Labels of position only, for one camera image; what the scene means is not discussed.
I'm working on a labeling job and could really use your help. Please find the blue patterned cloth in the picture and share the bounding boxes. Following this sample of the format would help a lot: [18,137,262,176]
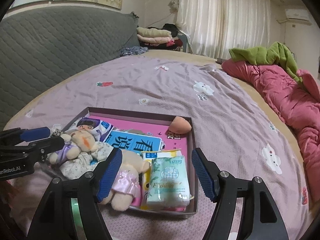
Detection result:
[120,46,148,57]

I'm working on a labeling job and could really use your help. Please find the pink and blue book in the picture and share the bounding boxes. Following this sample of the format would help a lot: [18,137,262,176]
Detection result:
[88,115,188,208]

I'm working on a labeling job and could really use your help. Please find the pink quilt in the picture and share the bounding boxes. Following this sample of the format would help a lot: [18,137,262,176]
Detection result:
[222,59,319,202]

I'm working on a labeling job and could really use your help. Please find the green tissue pack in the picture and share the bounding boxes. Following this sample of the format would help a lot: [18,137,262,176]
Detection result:
[146,155,190,208]

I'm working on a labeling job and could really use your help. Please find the grey quilted headboard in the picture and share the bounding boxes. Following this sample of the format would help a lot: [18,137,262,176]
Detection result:
[1,6,139,127]

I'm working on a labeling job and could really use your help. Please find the teddy bear pink dress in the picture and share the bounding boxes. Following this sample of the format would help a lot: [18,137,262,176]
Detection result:
[100,150,150,211]

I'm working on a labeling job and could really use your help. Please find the green blanket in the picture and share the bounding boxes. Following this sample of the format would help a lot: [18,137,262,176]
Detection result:
[229,42,303,84]

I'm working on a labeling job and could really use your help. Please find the white floral scrunchie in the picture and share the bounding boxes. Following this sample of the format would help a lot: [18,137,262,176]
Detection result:
[60,142,113,180]

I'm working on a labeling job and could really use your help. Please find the teddy bear purple dress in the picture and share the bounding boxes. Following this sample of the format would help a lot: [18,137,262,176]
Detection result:
[48,130,98,165]

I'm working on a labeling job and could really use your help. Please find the white curtains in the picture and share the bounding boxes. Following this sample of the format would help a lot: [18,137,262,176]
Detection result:
[171,0,271,59]

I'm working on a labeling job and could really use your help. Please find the purple doll face packet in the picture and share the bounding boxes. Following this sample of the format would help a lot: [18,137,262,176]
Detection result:
[65,117,114,142]

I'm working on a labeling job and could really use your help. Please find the white air conditioner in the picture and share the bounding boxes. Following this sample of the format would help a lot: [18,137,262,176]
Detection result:
[285,9,311,25]

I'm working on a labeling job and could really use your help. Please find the purple patterned bed sheet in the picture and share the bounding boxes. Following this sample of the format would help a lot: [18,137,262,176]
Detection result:
[6,56,313,239]

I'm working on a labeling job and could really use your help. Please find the peach makeup sponge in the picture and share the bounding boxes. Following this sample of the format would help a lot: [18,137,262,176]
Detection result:
[168,116,192,134]

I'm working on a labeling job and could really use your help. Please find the stack of folded clothes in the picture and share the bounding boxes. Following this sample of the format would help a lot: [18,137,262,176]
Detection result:
[136,23,187,52]

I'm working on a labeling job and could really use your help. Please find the purple cardboard box tray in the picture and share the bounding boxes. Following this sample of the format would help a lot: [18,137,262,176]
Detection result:
[48,111,195,213]

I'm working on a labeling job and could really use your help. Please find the yellow doll face packet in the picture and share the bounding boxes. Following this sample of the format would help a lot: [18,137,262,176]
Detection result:
[140,149,182,210]

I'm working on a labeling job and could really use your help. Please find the leopard print scrunchie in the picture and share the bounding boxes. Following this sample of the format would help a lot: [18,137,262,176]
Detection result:
[50,129,63,137]

